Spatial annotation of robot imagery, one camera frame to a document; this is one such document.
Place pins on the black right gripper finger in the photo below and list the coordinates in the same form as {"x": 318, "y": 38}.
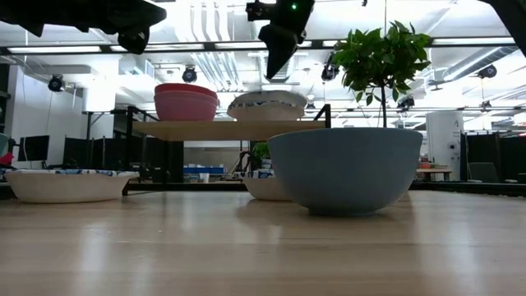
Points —
{"x": 279, "y": 45}

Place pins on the dark red bowl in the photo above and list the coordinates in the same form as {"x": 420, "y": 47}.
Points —
{"x": 185, "y": 88}

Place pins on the pink bowl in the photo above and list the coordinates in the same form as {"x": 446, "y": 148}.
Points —
{"x": 185, "y": 109}

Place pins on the cream bowl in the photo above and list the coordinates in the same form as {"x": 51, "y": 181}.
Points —
{"x": 263, "y": 187}

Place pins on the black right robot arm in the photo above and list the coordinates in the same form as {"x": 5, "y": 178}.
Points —
{"x": 513, "y": 20}

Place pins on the black ceiling spotlight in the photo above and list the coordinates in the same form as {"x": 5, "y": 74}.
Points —
{"x": 328, "y": 72}
{"x": 487, "y": 72}
{"x": 189, "y": 75}
{"x": 56, "y": 83}
{"x": 406, "y": 103}

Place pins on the potted green tree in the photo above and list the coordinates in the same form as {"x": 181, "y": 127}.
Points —
{"x": 382, "y": 57}

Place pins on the small potted plant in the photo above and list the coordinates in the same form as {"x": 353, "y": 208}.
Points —
{"x": 261, "y": 152}

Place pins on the plain light blue bowl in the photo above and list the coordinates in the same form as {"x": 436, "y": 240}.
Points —
{"x": 345, "y": 168}

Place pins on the blue storage boxes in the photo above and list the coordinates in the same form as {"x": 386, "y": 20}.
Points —
{"x": 204, "y": 169}

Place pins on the black office partition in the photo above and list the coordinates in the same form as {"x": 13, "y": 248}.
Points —
{"x": 82, "y": 152}

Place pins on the white cup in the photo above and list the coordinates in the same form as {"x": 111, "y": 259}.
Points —
{"x": 204, "y": 177}

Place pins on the black desk monitor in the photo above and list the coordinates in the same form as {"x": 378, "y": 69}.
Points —
{"x": 33, "y": 148}

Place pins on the white round column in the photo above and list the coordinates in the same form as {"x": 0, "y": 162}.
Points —
{"x": 444, "y": 140}

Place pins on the wooden side table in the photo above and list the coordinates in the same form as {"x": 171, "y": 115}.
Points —
{"x": 433, "y": 170}

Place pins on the grey office chair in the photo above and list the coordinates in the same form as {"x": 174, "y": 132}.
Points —
{"x": 483, "y": 172}

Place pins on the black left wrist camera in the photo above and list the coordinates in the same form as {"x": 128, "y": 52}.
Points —
{"x": 133, "y": 40}

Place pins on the wooden shelf black frame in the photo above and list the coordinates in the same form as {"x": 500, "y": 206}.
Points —
{"x": 222, "y": 130}

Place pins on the black table edge rail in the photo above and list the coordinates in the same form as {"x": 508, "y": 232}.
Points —
{"x": 472, "y": 188}

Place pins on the black partition wall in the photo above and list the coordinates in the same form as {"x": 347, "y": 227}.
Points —
{"x": 497, "y": 156}

